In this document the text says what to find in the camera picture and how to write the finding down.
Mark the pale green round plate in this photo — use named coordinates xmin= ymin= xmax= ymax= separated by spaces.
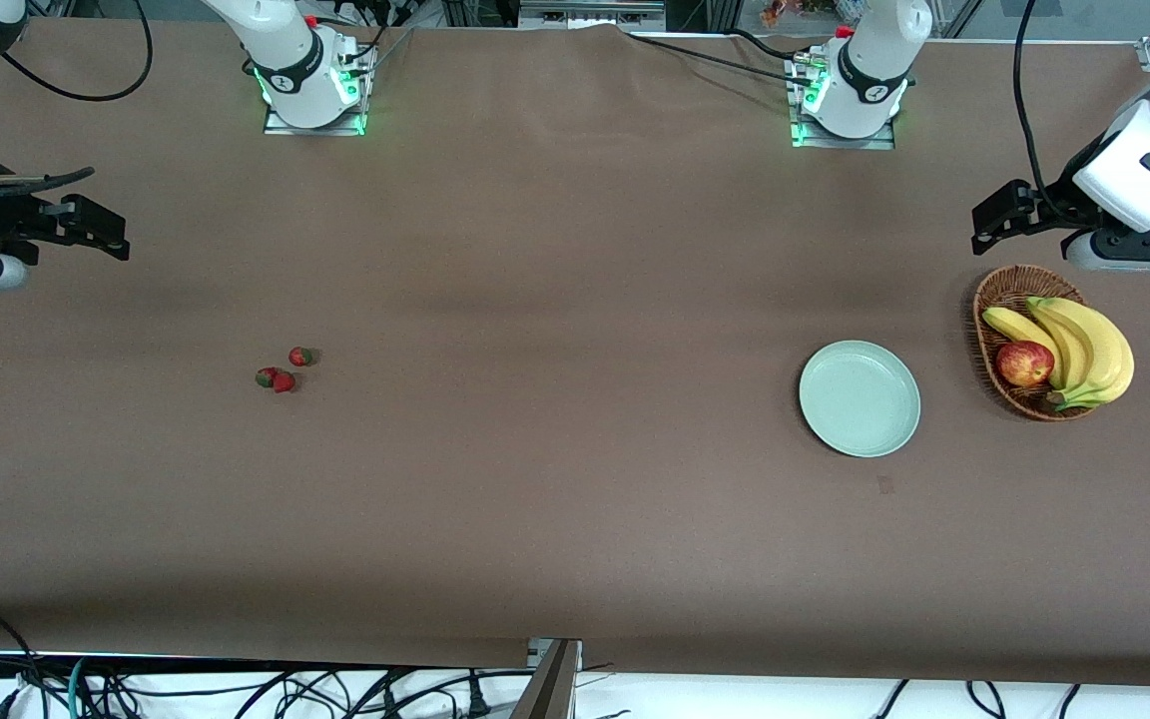
xmin=799 ymin=341 xmax=922 ymax=458

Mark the brown wicker basket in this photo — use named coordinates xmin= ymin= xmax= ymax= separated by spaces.
xmin=972 ymin=264 xmax=1100 ymax=422

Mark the small yellow banana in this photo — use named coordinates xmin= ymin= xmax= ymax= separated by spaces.
xmin=981 ymin=306 xmax=1063 ymax=388

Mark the red apple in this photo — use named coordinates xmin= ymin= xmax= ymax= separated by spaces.
xmin=996 ymin=341 xmax=1056 ymax=388

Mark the large yellow banana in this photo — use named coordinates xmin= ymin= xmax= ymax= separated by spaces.
xmin=1026 ymin=297 xmax=1135 ymax=410

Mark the brown table cover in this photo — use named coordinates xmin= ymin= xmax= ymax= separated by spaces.
xmin=0 ymin=15 xmax=1150 ymax=690

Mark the grey metal table leg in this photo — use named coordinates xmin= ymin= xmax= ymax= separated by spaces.
xmin=510 ymin=639 xmax=584 ymax=719

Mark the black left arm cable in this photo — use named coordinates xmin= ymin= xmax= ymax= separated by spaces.
xmin=1012 ymin=0 xmax=1077 ymax=219

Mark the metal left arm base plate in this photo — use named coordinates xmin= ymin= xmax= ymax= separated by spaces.
xmin=788 ymin=55 xmax=897 ymax=151

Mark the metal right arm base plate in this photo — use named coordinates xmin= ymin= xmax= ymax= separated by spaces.
xmin=262 ymin=45 xmax=369 ymax=137

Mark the thin black cable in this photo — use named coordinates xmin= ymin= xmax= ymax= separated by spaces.
xmin=625 ymin=28 xmax=818 ymax=89

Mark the teal cable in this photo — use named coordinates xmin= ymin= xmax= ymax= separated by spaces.
xmin=65 ymin=656 xmax=93 ymax=719

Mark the silver metal frame rail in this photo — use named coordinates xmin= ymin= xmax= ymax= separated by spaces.
xmin=515 ymin=0 xmax=668 ymax=31

